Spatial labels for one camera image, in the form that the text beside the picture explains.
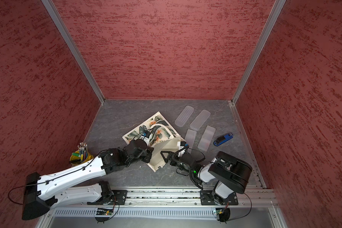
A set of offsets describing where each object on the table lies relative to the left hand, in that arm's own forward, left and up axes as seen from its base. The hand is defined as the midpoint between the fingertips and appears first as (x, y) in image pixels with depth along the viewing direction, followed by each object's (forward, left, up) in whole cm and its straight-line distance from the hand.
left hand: (151, 152), depth 75 cm
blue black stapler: (+16, -45, -13) cm, 50 cm away
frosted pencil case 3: (+16, -23, -13) cm, 31 cm away
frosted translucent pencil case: (+34, -32, -17) cm, 50 cm away
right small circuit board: (-25, -36, -17) cm, 47 cm away
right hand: (+1, -6, -10) cm, 11 cm away
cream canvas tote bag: (+6, -7, +4) cm, 10 cm away
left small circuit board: (-25, +26, -18) cm, 40 cm away
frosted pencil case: (+17, -35, -15) cm, 42 cm away
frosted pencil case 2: (+37, -20, -15) cm, 45 cm away
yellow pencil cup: (-1, +41, -5) cm, 41 cm away
